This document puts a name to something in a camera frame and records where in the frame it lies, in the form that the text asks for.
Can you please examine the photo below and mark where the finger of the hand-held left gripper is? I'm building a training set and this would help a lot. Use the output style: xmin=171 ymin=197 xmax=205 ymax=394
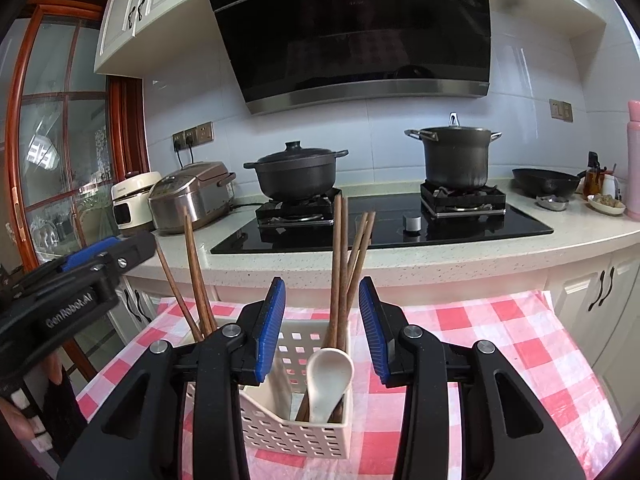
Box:
xmin=95 ymin=230 xmax=158 ymax=283
xmin=61 ymin=238 xmax=124 ymax=273

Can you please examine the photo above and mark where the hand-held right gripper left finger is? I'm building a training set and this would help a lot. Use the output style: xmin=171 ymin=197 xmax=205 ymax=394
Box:
xmin=57 ymin=276 xmax=287 ymax=480

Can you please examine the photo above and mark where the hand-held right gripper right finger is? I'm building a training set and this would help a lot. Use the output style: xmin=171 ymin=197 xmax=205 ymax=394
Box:
xmin=358 ymin=276 xmax=586 ymax=480

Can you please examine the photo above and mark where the cream soup spoon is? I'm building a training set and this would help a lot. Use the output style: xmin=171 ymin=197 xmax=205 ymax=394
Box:
xmin=306 ymin=347 xmax=355 ymax=425

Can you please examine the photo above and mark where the beige perforated utensil holder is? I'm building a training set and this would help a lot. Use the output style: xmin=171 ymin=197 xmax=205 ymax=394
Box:
xmin=182 ymin=317 xmax=357 ymax=461

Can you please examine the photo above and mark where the person's left hand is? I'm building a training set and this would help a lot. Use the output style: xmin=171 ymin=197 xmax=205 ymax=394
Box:
xmin=0 ymin=351 xmax=64 ymax=443

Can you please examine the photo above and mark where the white air fryer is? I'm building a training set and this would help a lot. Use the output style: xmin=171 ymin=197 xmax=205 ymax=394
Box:
xmin=111 ymin=170 xmax=163 ymax=238

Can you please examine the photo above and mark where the silver rice cooker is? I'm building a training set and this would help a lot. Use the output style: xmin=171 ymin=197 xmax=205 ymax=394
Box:
xmin=148 ymin=161 xmax=237 ymax=236

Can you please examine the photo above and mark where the speckled kitchen countertop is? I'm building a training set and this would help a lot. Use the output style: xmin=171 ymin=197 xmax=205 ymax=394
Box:
xmin=120 ymin=180 xmax=640 ymax=291

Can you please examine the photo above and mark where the red wooden glass door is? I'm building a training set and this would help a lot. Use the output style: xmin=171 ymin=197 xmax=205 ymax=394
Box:
xmin=0 ymin=0 xmax=151 ymax=381

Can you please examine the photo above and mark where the red white checkered tablecloth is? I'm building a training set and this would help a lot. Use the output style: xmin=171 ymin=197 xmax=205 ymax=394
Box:
xmin=75 ymin=287 xmax=623 ymax=480

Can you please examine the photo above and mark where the black glass gas cooktop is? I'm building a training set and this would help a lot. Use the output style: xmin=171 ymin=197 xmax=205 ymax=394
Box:
xmin=210 ymin=182 xmax=555 ymax=256

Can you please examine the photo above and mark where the black casserole pot with lid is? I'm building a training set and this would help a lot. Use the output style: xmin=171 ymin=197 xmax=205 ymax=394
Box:
xmin=243 ymin=141 xmax=349 ymax=201

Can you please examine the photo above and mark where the black stock pot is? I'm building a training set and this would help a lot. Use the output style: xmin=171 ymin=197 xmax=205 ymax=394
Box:
xmin=404 ymin=112 xmax=502 ymax=191

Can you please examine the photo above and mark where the black frying pan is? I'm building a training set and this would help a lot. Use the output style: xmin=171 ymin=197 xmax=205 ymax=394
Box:
xmin=511 ymin=167 xmax=596 ymax=200

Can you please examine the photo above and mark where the small dish with food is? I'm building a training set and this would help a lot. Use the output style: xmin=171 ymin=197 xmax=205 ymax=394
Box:
xmin=587 ymin=192 xmax=627 ymax=216

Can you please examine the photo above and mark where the brown oil bottle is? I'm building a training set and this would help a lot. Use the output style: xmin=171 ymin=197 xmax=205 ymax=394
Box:
xmin=582 ymin=151 xmax=603 ymax=198

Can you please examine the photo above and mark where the black range hood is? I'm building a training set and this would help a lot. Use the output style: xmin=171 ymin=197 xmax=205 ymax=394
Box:
xmin=200 ymin=0 xmax=492 ymax=116

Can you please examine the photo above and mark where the pink thermos flask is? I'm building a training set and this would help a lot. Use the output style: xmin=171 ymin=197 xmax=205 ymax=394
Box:
xmin=626 ymin=100 xmax=640 ymax=221

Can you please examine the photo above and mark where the bronze wall socket panel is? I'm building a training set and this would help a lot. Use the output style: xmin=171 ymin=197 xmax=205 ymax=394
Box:
xmin=172 ymin=121 xmax=214 ymax=151

